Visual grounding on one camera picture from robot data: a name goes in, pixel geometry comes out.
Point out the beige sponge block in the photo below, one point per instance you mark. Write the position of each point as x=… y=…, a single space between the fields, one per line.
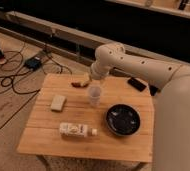
x=58 y=103

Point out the translucent white cup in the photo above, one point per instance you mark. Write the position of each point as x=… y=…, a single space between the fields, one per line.
x=94 y=94

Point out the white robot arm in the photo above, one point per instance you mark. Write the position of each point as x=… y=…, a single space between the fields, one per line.
x=171 y=137

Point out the black round plate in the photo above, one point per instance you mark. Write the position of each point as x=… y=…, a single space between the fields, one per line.
x=122 y=120

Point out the black smartphone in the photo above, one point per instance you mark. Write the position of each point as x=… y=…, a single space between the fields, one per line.
x=137 y=84

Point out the blue power box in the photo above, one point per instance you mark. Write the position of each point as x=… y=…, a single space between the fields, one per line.
x=33 y=63

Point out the white plastic bottle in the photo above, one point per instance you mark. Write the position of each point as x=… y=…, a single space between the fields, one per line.
x=76 y=129

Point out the brown banana piece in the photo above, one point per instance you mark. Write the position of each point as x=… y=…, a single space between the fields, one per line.
x=80 y=84

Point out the wooden table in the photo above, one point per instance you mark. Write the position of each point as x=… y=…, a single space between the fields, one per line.
x=41 y=134

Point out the long metal rail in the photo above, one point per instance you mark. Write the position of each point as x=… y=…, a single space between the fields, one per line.
x=71 y=35

